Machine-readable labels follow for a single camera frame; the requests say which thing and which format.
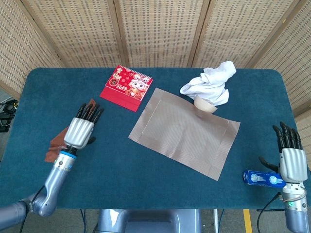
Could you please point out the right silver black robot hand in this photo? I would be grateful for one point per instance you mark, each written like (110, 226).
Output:
(292, 165)

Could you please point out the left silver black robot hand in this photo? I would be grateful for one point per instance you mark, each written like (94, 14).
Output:
(77, 132)

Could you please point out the beige woven placemat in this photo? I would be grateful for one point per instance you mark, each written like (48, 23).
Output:
(182, 136)

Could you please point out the beige bowl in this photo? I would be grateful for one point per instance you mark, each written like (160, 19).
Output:
(205, 105)

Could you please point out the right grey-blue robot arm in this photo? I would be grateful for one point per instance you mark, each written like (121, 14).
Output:
(296, 211)

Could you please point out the brown cloth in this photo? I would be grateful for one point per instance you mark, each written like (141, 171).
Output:
(54, 145)

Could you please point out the blue toothpaste box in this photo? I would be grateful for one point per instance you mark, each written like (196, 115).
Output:
(257, 178)

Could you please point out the red desk calendar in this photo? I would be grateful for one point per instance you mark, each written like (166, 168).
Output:
(121, 95)

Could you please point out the teal table cover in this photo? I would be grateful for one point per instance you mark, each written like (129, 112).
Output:
(109, 182)

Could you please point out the black floor equipment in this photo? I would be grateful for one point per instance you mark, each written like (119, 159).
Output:
(7, 114)

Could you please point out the metal table leg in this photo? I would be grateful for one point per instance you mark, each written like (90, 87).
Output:
(215, 221)

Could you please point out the grey-blue robot torso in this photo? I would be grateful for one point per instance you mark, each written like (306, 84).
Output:
(150, 218)

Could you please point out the white crumpled cloth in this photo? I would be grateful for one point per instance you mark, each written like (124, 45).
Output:
(209, 87)

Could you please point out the woven bamboo folding screen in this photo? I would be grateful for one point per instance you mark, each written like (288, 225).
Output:
(158, 31)

